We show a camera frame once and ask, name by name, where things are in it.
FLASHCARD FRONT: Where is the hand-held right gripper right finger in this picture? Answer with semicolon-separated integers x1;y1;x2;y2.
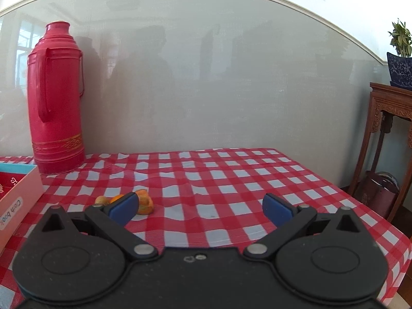
243;193;374;260

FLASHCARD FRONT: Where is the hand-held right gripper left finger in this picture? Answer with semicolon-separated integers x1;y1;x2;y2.
30;192;159;261

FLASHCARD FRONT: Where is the orange-green mottled fruit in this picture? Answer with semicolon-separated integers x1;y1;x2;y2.
134;189;154;215

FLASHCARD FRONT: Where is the colourful cardboard box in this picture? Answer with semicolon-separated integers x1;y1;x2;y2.
0;164;45;253

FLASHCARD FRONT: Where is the red white checkered tablecloth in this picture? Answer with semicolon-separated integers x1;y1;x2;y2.
0;148;412;309

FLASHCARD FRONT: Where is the dark red bag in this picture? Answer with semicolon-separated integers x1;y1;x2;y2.
357;171;400;220

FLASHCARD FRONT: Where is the red thermos flask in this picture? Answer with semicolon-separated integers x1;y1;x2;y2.
27;21;86;175

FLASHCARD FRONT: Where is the carved wooden plant stand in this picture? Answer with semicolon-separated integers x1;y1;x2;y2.
349;83;412;229

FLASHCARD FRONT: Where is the blue patterned flower pot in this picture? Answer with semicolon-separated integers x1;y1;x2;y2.
386;51;412;87

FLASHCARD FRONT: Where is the green potted plant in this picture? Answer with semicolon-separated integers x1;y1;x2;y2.
388;19;412;58

